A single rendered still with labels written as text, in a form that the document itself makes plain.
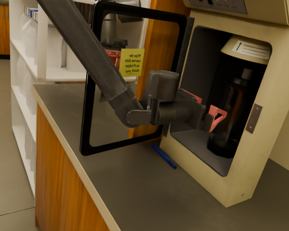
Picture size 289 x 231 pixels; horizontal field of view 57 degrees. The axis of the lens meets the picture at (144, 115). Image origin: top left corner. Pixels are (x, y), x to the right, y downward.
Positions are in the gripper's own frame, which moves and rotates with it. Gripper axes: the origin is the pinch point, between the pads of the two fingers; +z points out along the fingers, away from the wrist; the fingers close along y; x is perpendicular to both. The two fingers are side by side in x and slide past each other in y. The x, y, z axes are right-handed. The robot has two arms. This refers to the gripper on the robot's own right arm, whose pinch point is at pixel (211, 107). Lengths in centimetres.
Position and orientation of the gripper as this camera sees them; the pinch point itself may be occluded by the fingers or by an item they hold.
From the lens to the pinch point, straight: 75.3
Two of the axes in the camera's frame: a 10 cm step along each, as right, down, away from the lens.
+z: 8.4, -0.9, 5.4
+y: -5.2, -4.2, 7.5
